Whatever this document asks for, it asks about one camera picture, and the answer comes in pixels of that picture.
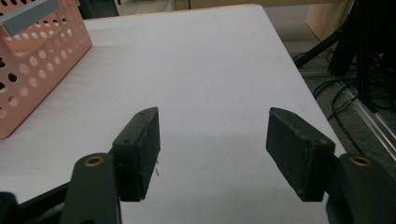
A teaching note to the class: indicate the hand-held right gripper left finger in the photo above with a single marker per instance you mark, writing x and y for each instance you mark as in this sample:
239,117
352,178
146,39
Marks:
137,149

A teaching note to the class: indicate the aluminium rail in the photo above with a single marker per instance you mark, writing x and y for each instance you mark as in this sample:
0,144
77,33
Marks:
375,123

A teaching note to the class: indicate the light wooden cabinet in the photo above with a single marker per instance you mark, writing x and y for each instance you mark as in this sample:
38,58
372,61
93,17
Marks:
327,18

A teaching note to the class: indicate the grey flat bar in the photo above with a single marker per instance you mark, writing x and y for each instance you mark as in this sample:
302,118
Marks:
28,15

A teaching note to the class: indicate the dark teal object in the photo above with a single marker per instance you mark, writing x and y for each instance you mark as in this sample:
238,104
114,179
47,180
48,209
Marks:
99,7

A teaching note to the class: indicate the pink perforated plastic basket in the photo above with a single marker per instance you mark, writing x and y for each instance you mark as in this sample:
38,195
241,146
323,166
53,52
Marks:
37,67

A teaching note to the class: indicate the black metal stand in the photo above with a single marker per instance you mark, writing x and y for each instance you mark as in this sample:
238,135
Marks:
373,46

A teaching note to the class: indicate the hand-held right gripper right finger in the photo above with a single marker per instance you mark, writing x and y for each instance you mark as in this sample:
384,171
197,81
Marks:
295,149

